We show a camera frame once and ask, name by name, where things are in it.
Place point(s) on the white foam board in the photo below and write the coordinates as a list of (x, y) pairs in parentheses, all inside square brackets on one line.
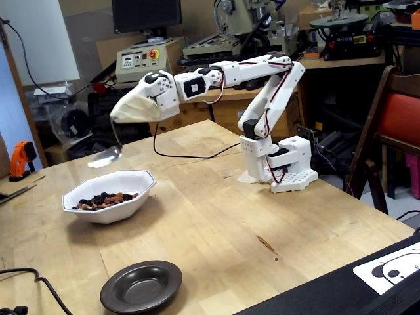
[(42, 39)]

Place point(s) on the black machine green disc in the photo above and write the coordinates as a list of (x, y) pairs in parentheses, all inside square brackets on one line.
[(348, 44)]

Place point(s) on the small metal rod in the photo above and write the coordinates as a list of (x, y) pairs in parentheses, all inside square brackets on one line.
[(38, 179)]

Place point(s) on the pink plastic bin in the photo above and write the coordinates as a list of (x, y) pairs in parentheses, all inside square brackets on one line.
[(414, 177)]

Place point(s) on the white octagonal bowl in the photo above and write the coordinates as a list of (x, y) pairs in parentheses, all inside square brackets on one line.
[(108, 215)]

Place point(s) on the small motor driver board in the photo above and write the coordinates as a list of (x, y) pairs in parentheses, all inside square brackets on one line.
[(306, 134)]

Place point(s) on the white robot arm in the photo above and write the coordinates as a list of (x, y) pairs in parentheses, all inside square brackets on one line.
[(279, 92)]

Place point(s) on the plastic bag with spool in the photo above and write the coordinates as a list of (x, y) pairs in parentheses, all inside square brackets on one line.
[(73, 123)]

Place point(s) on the wooden workbench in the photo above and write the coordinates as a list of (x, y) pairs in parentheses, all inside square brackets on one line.
[(197, 115)]

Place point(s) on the black slotted storage bin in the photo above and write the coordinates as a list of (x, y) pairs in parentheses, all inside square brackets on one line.
[(98, 115)]

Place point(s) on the orange and black tool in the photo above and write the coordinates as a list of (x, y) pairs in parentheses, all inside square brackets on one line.
[(19, 154)]

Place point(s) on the black computer monitor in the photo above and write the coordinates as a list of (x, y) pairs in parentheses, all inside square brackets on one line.
[(147, 14)]

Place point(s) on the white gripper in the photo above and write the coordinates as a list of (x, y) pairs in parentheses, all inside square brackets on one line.
[(157, 90)]

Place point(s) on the white panda sticker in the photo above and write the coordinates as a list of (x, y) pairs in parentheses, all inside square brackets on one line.
[(364, 274)]

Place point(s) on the black handheld device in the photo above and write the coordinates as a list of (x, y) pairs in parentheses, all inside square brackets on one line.
[(257, 86)]

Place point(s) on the beige control box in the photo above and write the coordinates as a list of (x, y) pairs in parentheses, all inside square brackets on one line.
[(144, 65)]

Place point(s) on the black metal frame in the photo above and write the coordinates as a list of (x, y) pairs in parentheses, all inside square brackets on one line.
[(403, 34)]

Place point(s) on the brown cardboard box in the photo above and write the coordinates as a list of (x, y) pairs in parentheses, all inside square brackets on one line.
[(310, 16)]

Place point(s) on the wooden chair red cushion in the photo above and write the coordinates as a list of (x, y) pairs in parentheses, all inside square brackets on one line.
[(400, 118)]

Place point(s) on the brown wooden post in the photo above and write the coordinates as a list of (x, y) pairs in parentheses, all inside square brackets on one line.
[(21, 88)]

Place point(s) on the brown round plate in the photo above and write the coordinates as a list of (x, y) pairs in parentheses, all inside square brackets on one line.
[(141, 288)]

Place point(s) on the bent metal spoon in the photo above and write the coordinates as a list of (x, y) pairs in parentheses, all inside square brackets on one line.
[(105, 157)]

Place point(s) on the beige milling machine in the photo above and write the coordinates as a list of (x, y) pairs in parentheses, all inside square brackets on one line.
[(243, 19)]

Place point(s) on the trail mix pile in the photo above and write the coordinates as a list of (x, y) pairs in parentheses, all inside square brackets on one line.
[(98, 201)]

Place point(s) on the translucent white plastic wedge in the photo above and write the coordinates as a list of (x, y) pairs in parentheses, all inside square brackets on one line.
[(246, 178)]

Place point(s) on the small orange box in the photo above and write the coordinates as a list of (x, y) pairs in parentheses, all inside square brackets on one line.
[(311, 55)]

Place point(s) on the flat metal file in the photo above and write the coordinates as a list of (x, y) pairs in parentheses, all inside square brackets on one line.
[(16, 193)]

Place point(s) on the small red clamp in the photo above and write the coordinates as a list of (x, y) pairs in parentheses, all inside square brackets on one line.
[(98, 88)]

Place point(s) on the wooden shelf board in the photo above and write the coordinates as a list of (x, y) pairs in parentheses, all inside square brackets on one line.
[(344, 64)]

